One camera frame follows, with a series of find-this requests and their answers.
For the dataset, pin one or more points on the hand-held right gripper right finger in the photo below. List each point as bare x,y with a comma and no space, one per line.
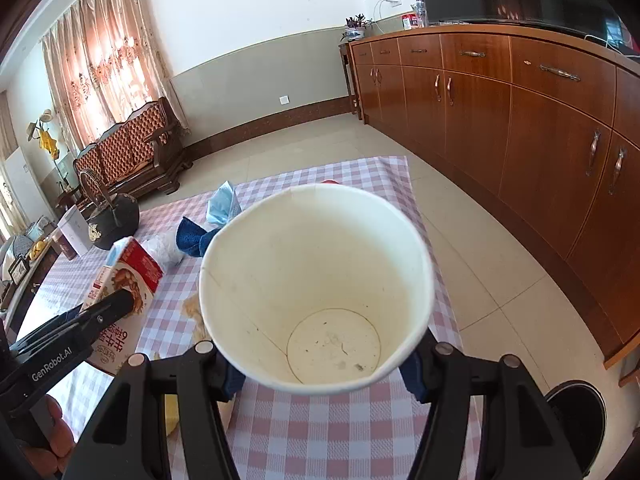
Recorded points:
412,377

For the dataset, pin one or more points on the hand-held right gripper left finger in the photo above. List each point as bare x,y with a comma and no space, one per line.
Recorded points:
233,382

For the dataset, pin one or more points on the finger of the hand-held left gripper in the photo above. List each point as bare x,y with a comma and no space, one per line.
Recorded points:
115,307

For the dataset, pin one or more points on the red and white milk carton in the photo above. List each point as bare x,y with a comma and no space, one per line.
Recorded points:
135,265

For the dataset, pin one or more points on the dark blue cloth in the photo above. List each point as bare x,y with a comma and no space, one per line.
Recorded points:
190,235

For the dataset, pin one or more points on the white paper cup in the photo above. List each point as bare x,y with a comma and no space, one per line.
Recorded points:
310,270

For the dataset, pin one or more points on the blue face mask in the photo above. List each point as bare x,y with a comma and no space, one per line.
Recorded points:
220,207

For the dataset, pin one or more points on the black trash bin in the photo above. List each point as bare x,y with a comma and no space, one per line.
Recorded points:
580,410

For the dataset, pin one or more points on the red plastic bag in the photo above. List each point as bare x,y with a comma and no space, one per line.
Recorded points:
330,182

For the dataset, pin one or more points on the person's left hand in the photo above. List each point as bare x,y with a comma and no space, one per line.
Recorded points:
60,435

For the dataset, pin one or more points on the yellow peel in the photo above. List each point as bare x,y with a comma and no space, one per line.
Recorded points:
172,415

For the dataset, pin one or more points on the clear plastic bag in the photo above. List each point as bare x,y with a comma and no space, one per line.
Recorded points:
165,250

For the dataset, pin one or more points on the beige crumpled paper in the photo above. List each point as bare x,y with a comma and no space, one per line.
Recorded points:
194,310

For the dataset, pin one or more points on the dark brown box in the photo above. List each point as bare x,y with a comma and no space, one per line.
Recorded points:
62,247

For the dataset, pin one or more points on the wooden tea table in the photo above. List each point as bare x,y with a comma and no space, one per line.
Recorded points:
30,285

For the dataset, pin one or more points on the black kettle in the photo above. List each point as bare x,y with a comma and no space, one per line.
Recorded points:
117,220

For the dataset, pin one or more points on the white box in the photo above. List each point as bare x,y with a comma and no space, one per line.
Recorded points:
72,227

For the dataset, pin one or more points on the pink checked tablecloth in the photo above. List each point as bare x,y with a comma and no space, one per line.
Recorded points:
320,430

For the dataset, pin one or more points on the wooden sofa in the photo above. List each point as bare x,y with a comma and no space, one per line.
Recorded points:
130,140

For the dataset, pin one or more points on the yellow toy decoration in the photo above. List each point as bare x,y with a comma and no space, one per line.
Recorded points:
46,140

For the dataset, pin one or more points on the patterned pink curtain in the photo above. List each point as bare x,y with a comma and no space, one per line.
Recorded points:
100,60

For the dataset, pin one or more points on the wooden cabinet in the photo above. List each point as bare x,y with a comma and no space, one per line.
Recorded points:
500,125

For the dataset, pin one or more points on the potted plant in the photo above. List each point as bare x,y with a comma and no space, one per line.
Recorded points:
356,27

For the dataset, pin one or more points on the clear bottle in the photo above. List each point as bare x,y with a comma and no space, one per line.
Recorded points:
420,12

